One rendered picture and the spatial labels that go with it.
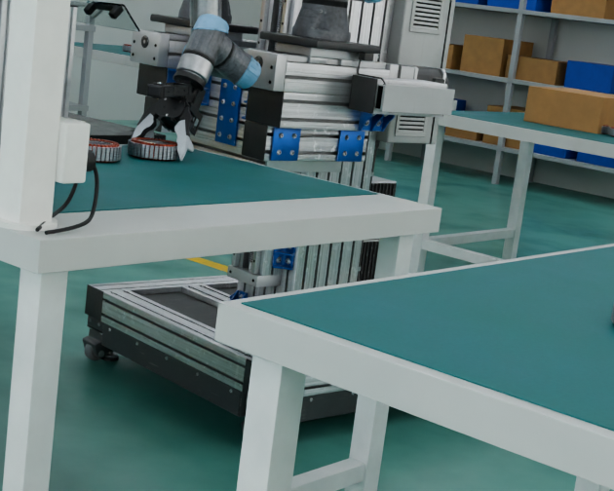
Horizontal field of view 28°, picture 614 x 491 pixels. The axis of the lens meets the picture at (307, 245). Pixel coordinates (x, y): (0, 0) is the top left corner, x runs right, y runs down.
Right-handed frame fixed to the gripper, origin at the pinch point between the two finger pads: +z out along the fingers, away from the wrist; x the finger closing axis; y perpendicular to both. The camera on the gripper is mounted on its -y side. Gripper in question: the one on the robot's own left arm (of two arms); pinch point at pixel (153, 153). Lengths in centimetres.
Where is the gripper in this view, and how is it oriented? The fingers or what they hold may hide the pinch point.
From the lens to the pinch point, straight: 269.0
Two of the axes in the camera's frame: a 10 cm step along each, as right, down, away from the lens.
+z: -3.3, 9.0, -2.7
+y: 3.3, 3.8, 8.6
